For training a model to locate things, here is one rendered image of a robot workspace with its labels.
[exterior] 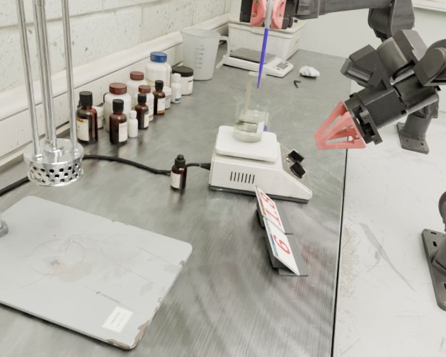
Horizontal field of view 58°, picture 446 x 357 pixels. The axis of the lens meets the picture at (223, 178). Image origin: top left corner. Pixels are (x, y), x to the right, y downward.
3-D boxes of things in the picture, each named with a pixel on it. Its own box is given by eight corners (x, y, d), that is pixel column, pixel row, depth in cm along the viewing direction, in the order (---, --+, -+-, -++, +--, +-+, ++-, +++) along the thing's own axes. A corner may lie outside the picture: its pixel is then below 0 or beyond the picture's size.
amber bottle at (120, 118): (107, 144, 89) (106, 102, 84) (112, 136, 92) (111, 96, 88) (124, 146, 89) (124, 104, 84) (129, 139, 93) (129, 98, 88)
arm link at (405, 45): (359, 57, 70) (409, 1, 61) (394, 57, 74) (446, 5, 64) (391, 111, 66) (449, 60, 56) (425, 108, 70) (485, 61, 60)
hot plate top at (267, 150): (275, 137, 84) (276, 132, 84) (278, 162, 74) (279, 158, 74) (219, 128, 84) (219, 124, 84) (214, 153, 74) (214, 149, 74)
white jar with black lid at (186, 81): (170, 94, 122) (171, 71, 119) (170, 87, 128) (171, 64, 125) (192, 95, 124) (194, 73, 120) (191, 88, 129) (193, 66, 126)
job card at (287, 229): (282, 205, 76) (286, 186, 74) (292, 234, 69) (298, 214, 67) (250, 202, 76) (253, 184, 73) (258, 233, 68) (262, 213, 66)
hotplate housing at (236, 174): (302, 173, 89) (311, 140, 85) (309, 205, 77) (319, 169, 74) (203, 159, 89) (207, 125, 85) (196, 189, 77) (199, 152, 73)
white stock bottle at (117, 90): (135, 131, 96) (136, 87, 91) (112, 136, 93) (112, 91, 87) (123, 122, 100) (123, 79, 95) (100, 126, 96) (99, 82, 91)
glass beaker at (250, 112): (262, 136, 83) (270, 96, 78) (262, 149, 77) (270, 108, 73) (229, 131, 83) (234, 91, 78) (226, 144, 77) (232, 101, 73)
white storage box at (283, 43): (301, 50, 206) (308, 20, 199) (287, 64, 176) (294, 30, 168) (245, 38, 214) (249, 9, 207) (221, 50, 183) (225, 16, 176)
